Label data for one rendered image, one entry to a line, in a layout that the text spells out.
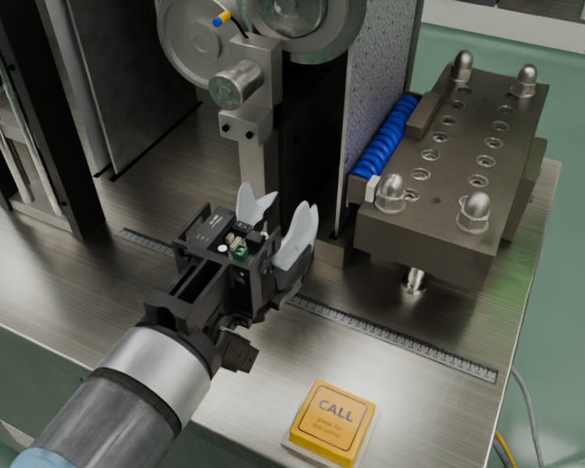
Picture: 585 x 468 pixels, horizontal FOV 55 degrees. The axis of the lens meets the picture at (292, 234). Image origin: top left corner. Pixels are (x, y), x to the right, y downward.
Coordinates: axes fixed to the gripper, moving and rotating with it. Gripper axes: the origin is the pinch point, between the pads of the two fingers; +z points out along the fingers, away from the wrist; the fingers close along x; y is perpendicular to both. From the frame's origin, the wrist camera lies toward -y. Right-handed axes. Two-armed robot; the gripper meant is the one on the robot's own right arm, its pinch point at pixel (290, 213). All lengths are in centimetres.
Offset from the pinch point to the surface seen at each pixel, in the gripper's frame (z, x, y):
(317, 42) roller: 12.5, 3.1, 12.0
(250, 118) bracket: 7.1, 8.3, 4.7
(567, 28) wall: 279, -22, -92
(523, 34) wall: 279, -2, -99
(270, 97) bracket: 9.8, 7.2, 6.1
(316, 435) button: -12.7, -9.2, -16.6
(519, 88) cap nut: 44.0, -16.0, -4.9
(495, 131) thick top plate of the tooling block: 33.2, -15.0, -6.0
